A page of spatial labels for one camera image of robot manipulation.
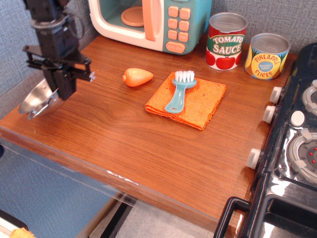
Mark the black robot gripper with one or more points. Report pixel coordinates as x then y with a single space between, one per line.
57 49

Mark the silver metal pot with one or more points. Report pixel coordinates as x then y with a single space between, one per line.
41 101

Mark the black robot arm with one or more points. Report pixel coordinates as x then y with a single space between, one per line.
51 14

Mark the orange toy carrot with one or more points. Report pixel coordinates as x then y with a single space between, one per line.
134 77

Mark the teal dish brush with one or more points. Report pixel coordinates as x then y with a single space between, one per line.
183 80

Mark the toy microwave oven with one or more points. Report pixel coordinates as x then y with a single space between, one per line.
171 26

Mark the orange folded cloth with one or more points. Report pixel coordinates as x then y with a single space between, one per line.
200 102

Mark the orange plush object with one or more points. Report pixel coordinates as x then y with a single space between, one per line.
21 233

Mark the tomato sauce can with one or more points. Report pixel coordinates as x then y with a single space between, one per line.
225 41

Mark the white stove knob bottom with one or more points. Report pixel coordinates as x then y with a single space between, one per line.
253 158

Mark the white stove knob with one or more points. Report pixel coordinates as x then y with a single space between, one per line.
275 94
253 158
268 114

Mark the pineapple slices can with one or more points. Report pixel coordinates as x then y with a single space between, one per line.
267 55

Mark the white stove knob middle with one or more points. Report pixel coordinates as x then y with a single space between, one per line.
268 114

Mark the white stove knob top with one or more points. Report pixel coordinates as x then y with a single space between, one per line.
275 94

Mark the black toy stove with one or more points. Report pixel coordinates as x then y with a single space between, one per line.
283 200

